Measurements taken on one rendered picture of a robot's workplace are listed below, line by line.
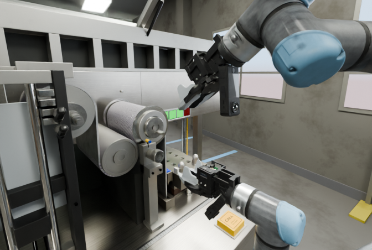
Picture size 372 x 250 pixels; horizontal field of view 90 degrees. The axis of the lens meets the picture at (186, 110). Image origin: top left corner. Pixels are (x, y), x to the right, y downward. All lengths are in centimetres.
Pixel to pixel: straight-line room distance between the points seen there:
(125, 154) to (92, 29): 55
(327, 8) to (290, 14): 267
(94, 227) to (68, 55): 69
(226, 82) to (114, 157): 40
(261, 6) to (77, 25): 72
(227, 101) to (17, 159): 41
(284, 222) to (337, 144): 248
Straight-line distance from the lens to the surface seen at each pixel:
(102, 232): 81
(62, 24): 90
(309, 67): 29
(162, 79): 108
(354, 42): 35
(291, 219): 49
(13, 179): 47
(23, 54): 94
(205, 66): 44
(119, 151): 63
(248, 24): 38
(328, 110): 288
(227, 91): 41
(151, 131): 65
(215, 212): 61
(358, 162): 293
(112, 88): 93
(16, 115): 44
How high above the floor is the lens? 144
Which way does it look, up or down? 12 degrees down
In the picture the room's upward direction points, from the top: straight up
